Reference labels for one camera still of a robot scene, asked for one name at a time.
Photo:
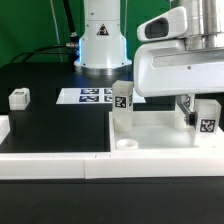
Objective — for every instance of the white marker sheet with tags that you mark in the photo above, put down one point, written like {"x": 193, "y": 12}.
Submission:
{"x": 69, "y": 96}

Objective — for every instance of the white U-shaped obstacle fence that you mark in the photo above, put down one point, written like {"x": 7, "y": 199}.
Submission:
{"x": 113, "y": 164}

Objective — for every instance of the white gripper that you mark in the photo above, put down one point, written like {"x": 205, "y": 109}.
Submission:
{"x": 182, "y": 53}

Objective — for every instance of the white square table top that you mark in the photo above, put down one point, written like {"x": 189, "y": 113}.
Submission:
{"x": 161, "y": 130}

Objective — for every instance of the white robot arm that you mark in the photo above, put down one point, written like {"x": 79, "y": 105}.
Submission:
{"x": 103, "y": 47}

